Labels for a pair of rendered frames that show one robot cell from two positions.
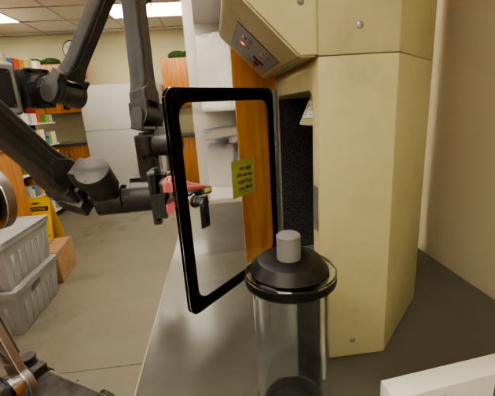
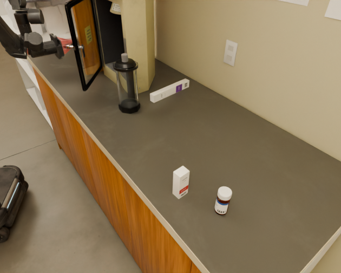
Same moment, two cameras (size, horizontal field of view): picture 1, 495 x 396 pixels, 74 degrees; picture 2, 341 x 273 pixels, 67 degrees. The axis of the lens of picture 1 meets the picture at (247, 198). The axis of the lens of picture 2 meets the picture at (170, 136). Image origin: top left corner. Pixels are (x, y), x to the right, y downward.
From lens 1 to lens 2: 79 cm
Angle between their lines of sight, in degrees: 37
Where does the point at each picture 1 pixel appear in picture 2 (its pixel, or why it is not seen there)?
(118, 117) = not seen: outside the picture
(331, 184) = (129, 37)
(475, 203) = (171, 37)
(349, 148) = (133, 25)
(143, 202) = (53, 50)
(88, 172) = (34, 39)
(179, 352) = (83, 105)
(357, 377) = (143, 97)
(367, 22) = not seen: outside the picture
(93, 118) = not seen: outside the picture
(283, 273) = (126, 64)
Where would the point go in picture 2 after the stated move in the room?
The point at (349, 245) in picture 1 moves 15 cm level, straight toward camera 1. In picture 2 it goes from (136, 57) to (141, 69)
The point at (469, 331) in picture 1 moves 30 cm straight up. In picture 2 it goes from (171, 80) to (172, 26)
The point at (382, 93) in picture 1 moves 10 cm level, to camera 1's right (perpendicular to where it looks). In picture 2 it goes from (141, 6) to (161, 4)
